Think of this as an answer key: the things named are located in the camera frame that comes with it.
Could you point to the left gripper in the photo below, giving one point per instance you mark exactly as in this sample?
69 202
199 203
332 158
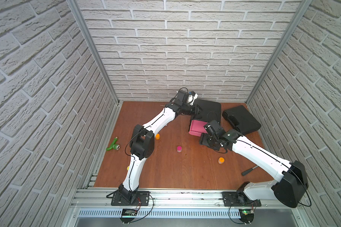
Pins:
193 109

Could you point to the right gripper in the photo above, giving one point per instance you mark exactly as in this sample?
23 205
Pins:
202 139

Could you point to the pink top drawer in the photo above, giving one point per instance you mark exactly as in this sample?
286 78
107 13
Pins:
197 127

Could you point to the orange paint can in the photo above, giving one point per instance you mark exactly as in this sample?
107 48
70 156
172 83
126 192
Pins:
157 136
221 160

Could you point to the black drawer cabinet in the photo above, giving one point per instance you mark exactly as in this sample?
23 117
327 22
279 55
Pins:
207 111

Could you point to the pink paint can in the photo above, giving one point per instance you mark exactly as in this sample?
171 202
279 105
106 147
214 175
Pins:
179 148

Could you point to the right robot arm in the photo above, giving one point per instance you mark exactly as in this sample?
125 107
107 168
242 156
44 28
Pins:
290 182

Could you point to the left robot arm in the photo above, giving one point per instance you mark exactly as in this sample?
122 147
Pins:
143 141

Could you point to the black plastic tool case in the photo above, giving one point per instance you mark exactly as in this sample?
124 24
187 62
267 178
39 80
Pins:
241 120

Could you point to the green flashlight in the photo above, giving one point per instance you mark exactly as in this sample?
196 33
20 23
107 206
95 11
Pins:
113 145

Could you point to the right controller box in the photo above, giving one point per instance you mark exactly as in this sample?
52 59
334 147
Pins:
246 216

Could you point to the controller box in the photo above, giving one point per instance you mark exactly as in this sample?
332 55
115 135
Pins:
246 216
128 212

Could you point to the left controller box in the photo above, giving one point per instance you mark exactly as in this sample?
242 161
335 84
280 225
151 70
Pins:
128 212

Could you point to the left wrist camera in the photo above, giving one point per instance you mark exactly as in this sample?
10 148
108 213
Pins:
184 97

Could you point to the black handled hammer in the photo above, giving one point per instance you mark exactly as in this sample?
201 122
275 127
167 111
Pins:
244 173

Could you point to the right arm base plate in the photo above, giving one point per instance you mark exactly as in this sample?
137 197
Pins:
235 199

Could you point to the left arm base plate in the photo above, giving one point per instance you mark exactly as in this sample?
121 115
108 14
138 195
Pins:
140 198

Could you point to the aluminium front rail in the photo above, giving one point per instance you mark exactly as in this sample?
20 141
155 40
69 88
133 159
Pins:
168 198

